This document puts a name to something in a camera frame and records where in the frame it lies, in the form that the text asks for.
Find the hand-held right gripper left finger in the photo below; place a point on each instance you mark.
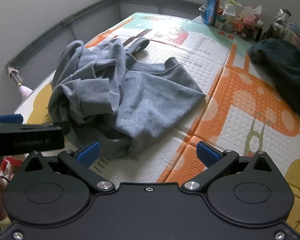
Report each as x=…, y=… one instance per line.
x=88, y=153

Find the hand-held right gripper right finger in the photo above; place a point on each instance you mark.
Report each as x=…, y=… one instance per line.
x=207, y=153

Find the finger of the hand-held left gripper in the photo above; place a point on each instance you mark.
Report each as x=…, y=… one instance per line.
x=66, y=128
x=10, y=118

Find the grey sweatshirt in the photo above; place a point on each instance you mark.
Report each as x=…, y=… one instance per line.
x=145, y=100

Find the red and white toy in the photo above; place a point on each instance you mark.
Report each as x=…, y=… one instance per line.
x=11, y=163

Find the pink cloth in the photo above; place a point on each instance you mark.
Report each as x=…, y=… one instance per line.
x=25, y=91

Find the taped grey pole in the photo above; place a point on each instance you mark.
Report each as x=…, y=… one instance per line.
x=14, y=76

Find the printed foam play mat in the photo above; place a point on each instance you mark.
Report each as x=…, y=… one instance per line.
x=215, y=55

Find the dark green garment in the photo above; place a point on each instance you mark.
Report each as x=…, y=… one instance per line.
x=285, y=65

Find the pile of assorted clutter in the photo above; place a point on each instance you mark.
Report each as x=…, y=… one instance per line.
x=242, y=17

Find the blue drink can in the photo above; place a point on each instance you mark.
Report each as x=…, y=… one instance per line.
x=212, y=10

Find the silver foil bag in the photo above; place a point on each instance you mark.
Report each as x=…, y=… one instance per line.
x=283, y=17

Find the grey bed rail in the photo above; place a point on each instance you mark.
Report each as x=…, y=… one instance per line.
x=65, y=21

